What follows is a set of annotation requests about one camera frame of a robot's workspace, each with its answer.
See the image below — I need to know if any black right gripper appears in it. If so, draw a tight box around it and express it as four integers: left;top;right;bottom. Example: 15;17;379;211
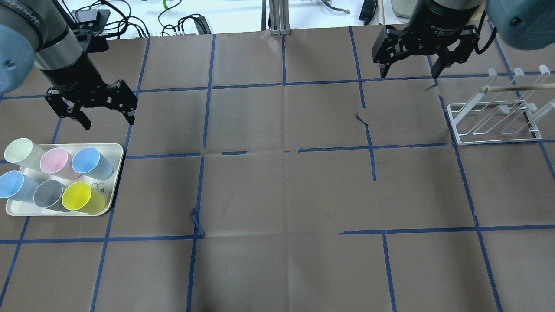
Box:
372;25;479;79

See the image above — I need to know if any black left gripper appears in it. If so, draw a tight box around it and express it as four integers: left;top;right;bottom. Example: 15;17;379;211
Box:
44;79;137;130

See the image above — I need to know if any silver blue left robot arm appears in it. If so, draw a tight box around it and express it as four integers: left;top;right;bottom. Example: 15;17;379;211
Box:
0;0;137;130

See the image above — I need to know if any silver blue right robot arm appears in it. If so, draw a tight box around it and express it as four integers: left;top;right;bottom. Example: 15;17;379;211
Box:
141;0;554;90

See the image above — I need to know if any blue plastic cup upper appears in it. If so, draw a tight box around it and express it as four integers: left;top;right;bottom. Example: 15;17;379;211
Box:
72;147;114;180

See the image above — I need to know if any blue plastic cup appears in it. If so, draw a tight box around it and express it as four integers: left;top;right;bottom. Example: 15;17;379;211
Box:
0;170;39;203
72;147;114;180

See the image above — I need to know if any pink plastic cup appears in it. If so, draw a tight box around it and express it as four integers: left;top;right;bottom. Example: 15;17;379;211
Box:
39;147;81;180

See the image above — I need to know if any yellow plastic cup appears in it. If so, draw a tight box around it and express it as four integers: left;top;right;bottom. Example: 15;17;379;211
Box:
62;181;106;215

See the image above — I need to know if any pale green plastic cup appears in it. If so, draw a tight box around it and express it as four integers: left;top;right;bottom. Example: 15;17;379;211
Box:
4;138;46;171

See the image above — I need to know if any grey plastic cup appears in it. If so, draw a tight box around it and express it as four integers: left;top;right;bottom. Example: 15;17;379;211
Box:
33;180;67;212

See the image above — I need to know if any blue plastic cup lower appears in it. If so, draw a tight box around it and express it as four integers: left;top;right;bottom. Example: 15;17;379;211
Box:
0;170;39;203

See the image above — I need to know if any white rabbit print tray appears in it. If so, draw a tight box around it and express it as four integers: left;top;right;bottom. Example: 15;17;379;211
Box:
5;143;124;217

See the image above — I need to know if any black power adapter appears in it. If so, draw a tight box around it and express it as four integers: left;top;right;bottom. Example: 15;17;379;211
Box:
71;9;111;29

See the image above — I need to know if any white wire cup rack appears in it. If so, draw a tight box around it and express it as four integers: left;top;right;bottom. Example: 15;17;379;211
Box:
446;65;554;145

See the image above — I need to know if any aluminium frame post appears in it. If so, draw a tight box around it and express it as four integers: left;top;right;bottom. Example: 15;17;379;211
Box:
261;0;291;36

